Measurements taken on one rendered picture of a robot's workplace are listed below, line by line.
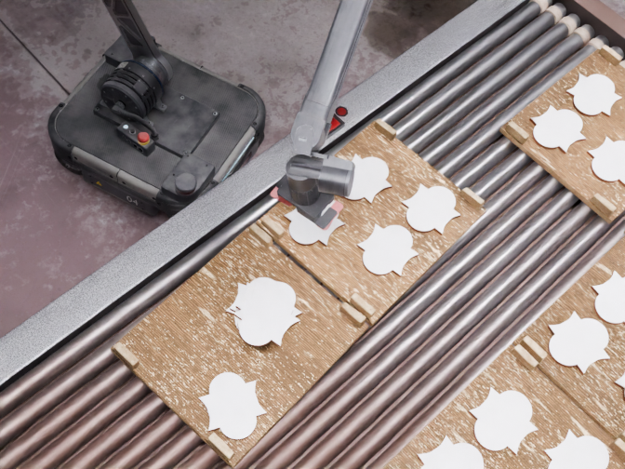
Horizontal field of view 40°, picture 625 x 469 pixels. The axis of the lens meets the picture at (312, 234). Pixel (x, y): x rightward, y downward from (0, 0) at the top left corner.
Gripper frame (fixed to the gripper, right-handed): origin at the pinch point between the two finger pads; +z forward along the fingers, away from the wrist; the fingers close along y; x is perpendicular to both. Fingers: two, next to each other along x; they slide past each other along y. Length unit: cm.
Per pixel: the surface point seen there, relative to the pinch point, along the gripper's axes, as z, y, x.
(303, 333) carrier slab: 10.4, 12.4, -19.2
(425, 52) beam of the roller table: 23, -13, 63
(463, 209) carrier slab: 18.7, 21.4, 28.4
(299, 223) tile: 10.8, -4.3, 0.7
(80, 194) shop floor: 95, -106, -7
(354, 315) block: 9.7, 18.9, -9.9
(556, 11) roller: 29, 6, 99
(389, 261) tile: 13.8, 16.5, 5.9
